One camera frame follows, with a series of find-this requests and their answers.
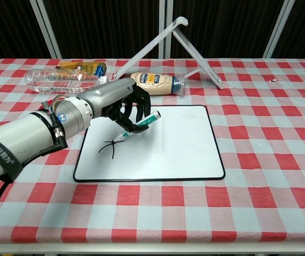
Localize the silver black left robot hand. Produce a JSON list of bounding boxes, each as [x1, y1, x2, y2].
[[76, 77, 152, 133]]

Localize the green whiteboard marker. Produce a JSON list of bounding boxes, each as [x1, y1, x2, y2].
[[113, 109, 162, 143]]

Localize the white dry-erase board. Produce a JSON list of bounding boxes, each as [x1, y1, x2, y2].
[[73, 105, 226, 183]]

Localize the yellow and blue snack packet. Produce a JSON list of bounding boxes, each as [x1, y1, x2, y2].
[[57, 60, 107, 77]]

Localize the mayonnaise squeeze bottle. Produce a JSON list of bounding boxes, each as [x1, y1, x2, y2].
[[129, 71, 186, 96]]

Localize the clear plastic water bottle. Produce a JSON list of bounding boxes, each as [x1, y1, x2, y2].
[[24, 68, 109, 94]]

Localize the white folding stand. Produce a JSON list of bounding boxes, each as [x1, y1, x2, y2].
[[111, 16, 224, 90]]

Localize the red white checkered tablecloth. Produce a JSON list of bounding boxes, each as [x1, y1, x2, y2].
[[0, 58, 305, 245]]

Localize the white slanted frame post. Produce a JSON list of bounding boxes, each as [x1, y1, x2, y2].
[[263, 0, 296, 59], [29, 0, 62, 59]]

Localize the white upright frame post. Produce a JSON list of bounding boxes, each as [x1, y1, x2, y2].
[[159, 0, 172, 59]]

